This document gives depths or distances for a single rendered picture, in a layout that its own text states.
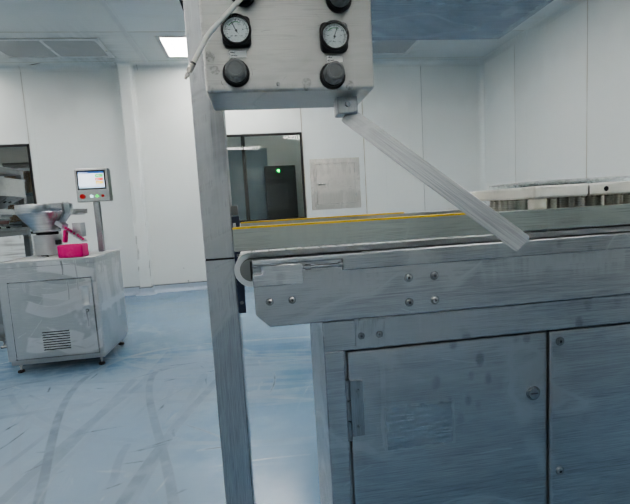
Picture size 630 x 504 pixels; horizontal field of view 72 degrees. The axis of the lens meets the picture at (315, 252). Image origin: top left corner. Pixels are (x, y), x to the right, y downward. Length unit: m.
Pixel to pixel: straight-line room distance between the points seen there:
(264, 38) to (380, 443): 0.63
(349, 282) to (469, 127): 6.15
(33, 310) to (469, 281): 3.07
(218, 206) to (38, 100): 5.74
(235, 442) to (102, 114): 5.56
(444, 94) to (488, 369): 6.00
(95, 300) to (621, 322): 2.97
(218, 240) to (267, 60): 0.42
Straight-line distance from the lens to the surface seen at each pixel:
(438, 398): 0.78
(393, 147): 0.62
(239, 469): 1.05
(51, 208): 3.51
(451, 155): 6.55
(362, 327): 0.69
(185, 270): 5.99
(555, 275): 0.76
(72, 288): 3.32
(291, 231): 0.61
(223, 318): 0.92
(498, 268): 0.71
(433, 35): 1.06
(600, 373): 0.92
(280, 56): 0.60
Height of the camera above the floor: 1.00
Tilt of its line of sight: 6 degrees down
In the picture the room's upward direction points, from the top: 3 degrees counter-clockwise
